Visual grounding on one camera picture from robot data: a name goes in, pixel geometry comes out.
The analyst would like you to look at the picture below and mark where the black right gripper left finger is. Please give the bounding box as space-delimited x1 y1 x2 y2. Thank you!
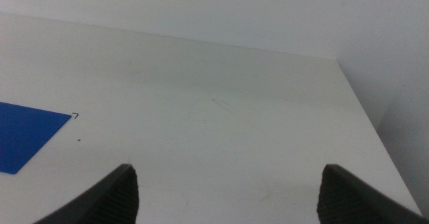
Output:
33 164 140 224

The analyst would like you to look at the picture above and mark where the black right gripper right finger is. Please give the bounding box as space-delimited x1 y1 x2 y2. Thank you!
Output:
316 164 429 224

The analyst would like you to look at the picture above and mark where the blue rectangular mat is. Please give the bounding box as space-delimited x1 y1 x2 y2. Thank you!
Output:
0 101 72 176

